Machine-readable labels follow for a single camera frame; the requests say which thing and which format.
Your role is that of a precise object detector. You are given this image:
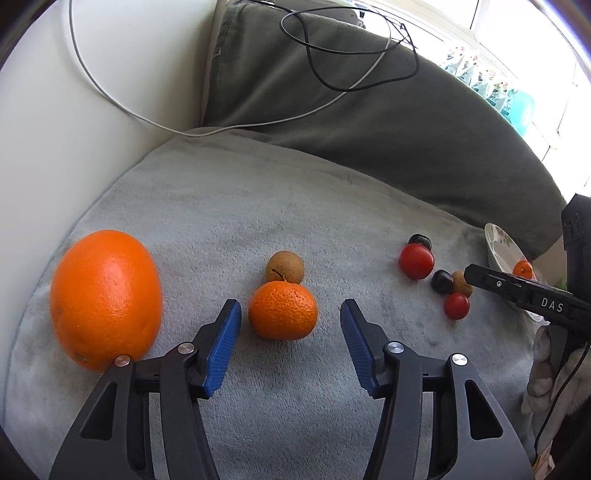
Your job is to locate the dark grey cushion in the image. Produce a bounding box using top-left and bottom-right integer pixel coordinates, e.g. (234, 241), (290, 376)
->
(201, 0), (568, 261)

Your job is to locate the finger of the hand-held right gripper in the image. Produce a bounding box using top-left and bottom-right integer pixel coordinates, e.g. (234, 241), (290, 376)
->
(464, 263), (539, 319)

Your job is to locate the large orange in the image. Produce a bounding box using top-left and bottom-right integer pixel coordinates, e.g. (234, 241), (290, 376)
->
(49, 230), (163, 374)

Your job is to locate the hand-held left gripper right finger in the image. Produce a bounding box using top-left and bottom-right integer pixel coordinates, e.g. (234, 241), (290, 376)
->
(340, 298), (536, 480)

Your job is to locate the person's right hand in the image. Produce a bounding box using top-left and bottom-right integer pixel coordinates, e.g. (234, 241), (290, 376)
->
(521, 325), (591, 467)

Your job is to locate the small red cherry tomato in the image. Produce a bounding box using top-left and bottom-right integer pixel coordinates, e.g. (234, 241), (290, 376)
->
(444, 292), (471, 320)

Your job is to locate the light grey blanket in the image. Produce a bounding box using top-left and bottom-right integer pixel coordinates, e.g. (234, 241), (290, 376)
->
(9, 127), (550, 480)

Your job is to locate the white window frame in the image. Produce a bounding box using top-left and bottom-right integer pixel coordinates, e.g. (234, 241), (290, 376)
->
(360, 0), (591, 195)

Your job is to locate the black cable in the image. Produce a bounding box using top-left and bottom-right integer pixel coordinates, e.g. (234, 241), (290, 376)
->
(280, 7), (420, 92)

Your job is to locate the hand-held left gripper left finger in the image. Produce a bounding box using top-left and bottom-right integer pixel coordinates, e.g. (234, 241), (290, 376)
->
(48, 299), (243, 480)

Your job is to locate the large red cherry tomato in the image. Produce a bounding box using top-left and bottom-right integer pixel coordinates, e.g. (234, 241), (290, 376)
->
(399, 243), (435, 280)

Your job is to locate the white padded headboard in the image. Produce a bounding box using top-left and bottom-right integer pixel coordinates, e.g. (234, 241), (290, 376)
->
(0, 0), (218, 370)

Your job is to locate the white cable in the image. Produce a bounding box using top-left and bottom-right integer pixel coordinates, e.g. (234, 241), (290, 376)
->
(68, 0), (402, 138)

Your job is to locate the white floral plate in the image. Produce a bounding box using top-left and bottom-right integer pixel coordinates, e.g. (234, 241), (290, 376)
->
(484, 223), (550, 324)

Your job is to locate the floral refill packet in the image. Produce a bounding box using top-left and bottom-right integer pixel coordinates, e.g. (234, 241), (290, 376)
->
(444, 45), (468, 71)
(496, 80), (520, 114)
(462, 55), (486, 88)
(480, 69), (505, 100)

